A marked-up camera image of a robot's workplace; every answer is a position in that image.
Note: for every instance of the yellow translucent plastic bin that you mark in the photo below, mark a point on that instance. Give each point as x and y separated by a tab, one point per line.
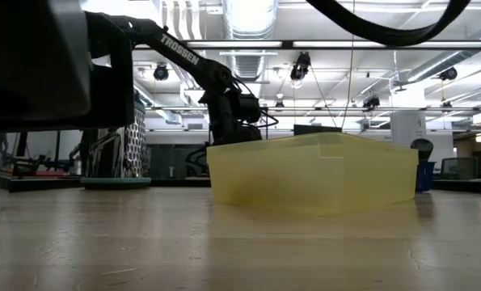
325	174

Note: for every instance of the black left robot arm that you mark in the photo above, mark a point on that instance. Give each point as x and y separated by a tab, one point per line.
183	54

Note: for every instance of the dark background cabinet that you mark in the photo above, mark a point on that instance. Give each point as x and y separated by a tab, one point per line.
163	161

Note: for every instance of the black ceiling spotlight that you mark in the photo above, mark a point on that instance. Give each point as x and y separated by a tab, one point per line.
161	72
300	66
371	102
449	73

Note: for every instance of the wide black monitor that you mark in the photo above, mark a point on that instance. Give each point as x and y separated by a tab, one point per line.
317	130

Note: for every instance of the black upright pole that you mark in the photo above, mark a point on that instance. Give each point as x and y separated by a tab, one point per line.
59	149

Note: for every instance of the white square column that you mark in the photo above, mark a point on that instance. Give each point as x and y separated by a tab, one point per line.
408	125

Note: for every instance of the black round chair back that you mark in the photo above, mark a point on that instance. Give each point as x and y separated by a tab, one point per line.
423	145

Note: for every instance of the small black monitor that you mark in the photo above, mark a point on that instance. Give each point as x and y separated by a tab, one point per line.
22	143

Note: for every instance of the blue plastic bin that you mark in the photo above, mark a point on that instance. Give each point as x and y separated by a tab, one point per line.
426	178

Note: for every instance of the grey mesh chair back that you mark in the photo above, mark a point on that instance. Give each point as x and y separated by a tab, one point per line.
460	167

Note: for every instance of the dark background table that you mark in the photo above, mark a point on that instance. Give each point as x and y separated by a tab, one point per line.
466	186

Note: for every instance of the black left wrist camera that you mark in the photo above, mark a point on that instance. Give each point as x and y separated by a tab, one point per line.
248	108

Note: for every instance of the black frame bar with lights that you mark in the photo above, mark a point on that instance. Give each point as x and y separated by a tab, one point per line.
286	44

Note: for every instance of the wide silver ventilation duct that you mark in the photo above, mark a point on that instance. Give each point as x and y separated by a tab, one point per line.
248	16

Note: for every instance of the narrow silver ventilation duct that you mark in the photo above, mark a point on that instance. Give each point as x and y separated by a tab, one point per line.
434	66

